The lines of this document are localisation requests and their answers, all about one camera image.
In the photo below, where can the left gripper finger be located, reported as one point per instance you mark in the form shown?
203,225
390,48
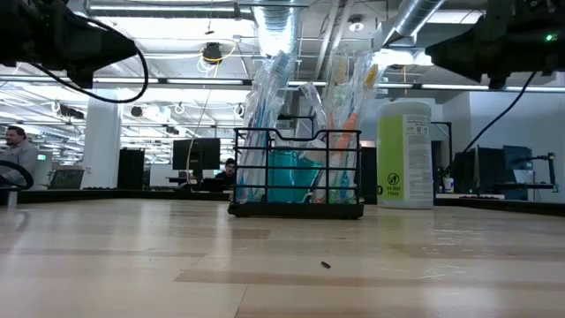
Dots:
117,48

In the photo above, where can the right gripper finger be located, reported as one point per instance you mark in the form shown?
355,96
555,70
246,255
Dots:
459,53

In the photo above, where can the bright ceiling light panel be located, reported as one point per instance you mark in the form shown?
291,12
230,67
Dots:
397,57

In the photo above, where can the white pillar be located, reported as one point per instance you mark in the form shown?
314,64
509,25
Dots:
101,141

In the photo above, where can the black ceiling dome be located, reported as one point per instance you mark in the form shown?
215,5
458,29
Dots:
212,50

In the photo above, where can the round ceiling fixture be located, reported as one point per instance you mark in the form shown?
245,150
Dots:
356,24

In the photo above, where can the dark blue panel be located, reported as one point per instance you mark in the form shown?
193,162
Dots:
516,154

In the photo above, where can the person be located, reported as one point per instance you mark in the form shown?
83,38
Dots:
20,152
228,170

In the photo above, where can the dark desk monitor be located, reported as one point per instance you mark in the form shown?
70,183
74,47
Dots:
485,168

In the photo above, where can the black cabinet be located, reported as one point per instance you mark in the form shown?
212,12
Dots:
130,170

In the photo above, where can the wipes canister with green label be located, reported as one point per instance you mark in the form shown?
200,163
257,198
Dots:
404,168

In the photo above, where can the black computer monitor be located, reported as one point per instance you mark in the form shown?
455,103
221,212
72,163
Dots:
196,152

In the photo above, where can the white cup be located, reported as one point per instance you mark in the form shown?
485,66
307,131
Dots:
448,184

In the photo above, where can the small black screw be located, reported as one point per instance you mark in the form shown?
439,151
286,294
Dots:
326,265

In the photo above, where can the smooth silver ceiling duct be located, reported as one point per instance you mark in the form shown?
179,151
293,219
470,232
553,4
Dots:
410,15

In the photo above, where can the black aluminium table frame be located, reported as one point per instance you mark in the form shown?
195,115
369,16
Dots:
110,194

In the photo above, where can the ribbed silver ceiling duct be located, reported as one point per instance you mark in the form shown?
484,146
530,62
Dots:
278,26

